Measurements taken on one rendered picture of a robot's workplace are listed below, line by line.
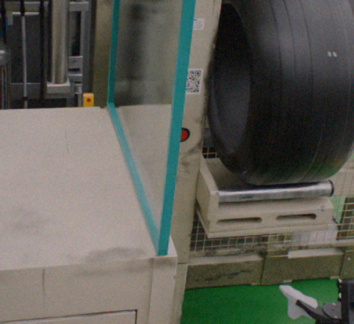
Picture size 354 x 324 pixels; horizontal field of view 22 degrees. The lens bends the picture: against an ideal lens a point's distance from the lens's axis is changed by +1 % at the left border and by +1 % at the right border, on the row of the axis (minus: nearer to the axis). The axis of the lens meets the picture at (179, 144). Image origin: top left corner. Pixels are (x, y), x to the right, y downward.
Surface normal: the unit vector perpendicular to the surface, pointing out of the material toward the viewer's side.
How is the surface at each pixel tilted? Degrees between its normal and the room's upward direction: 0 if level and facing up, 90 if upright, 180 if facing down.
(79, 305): 90
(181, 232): 90
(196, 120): 90
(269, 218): 90
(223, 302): 0
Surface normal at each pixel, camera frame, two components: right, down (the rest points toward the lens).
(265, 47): -0.48, -0.13
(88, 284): 0.23, 0.53
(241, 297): 0.10, -0.85
